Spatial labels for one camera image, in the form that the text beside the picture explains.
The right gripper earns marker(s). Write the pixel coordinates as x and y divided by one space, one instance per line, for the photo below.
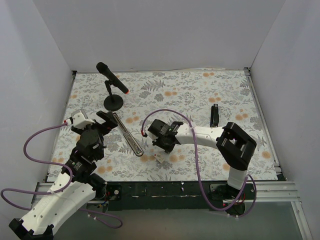
160 143

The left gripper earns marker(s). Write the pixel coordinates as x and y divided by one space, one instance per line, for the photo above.
105 119

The staple box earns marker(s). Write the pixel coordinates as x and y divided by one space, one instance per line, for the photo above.
159 157

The grey black stapler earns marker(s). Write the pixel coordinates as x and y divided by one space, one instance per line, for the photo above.
132 142

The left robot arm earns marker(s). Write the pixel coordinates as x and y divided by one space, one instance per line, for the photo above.
75 185

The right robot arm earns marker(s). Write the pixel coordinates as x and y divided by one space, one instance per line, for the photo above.
234 144

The black microphone stand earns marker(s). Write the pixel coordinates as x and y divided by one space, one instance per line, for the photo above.
113 102

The black microphone orange tip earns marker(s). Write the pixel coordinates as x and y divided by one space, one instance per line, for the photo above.
105 71

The floral patterned table mat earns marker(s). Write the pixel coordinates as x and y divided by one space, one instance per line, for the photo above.
181 96

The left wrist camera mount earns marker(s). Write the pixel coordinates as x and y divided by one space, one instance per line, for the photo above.
79 120

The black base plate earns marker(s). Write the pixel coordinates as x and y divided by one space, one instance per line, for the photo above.
216 192

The aluminium frame rail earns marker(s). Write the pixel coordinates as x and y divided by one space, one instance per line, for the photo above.
266 191

